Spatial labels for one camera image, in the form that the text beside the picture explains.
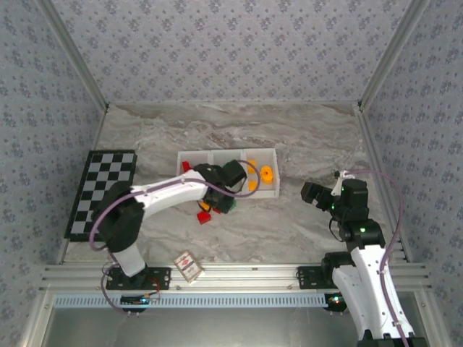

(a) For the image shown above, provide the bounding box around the white three-compartment container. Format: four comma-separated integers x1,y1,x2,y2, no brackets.
176,147,281,200

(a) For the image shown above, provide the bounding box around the playing card box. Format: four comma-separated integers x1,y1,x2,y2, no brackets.
172,250,205,283

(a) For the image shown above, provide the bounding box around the small circuit board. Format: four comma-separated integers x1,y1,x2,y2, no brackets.
120,293,162,307
325,294,350,308

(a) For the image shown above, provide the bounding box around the black grey chessboard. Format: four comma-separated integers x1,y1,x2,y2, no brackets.
64,150,140,242

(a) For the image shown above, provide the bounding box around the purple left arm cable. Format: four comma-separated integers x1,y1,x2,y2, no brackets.
88,158,261,317

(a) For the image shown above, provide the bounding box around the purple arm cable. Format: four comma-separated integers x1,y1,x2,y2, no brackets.
88,158,261,317
339,168,412,347

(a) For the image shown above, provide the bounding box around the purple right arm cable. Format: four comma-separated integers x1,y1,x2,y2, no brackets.
339,168,412,347

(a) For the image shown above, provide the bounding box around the aluminium side rail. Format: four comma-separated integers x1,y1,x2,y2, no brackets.
56,106,109,265
356,104,413,263

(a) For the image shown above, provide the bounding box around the aluminium front rail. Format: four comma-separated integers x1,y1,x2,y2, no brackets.
39,262,433,294

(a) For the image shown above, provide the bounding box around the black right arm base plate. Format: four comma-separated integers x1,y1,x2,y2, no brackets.
297,265,362,290

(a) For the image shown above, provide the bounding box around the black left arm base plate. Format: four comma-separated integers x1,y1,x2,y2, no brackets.
106,266,171,291

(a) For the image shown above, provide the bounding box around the slotted pale blue cable duct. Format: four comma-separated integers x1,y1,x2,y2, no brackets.
54,292,328,309

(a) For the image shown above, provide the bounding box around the aluminium frame post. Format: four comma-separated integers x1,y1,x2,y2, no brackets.
357,0,433,111
35,0,111,111

